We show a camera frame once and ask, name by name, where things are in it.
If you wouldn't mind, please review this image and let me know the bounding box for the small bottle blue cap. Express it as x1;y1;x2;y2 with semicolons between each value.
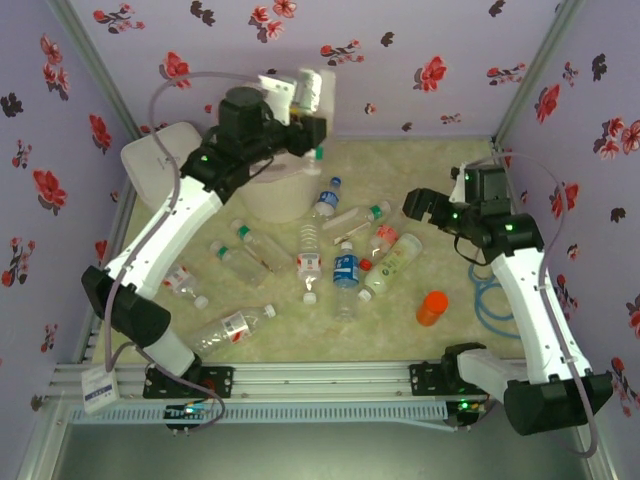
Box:
310;175;344;220

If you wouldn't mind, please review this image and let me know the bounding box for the clear bottle red white label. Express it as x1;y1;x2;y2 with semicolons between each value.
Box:
161;263;210;309

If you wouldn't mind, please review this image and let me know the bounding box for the white plastic lid box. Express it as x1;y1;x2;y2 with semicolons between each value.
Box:
121;121;204;202

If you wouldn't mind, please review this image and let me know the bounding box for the blue and grey tube coil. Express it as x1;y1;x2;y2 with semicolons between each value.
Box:
468;262;522;342

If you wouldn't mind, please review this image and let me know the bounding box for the white labelled adapter box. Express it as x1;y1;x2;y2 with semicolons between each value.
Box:
80;366;122;416

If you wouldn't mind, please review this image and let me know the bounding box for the beige plastic waste bin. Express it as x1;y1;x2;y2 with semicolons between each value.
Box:
238;148;322;225

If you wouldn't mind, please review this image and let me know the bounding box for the crushed bottle red white label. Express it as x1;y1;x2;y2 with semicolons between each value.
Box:
188;303;278;359

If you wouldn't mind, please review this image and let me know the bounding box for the opaque white green bottle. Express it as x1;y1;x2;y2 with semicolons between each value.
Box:
356;232;424;304

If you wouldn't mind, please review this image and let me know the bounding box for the aluminium side rail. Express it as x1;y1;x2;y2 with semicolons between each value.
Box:
489;138;516;174
73;187;139;369

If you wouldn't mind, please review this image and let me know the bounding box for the clear bottle green neck band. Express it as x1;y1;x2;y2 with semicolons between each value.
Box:
228;218;295;275
208;240;272;288

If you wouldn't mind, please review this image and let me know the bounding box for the white slotted cable duct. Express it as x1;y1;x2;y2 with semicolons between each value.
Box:
68;402;449;425

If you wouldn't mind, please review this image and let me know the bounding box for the clear bottle blue label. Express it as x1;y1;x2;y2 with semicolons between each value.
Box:
332;240;362;324

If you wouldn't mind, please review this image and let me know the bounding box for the red label bottle red cap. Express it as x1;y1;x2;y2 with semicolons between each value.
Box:
358;224;400;272

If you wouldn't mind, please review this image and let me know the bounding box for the clear bottle green cap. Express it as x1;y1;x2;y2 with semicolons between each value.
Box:
321;199;393;235

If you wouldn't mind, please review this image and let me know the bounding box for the aluminium frame post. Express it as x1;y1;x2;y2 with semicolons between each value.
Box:
14;394;71;480
574;427;621;480
492;0;589;149
47;0;145;145

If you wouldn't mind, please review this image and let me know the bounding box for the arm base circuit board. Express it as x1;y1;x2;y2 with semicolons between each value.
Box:
449;397;489;431
164;403;212;420

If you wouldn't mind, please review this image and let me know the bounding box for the lilac camera cable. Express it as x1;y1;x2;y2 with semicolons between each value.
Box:
102;71;264;374
464;152;601;459

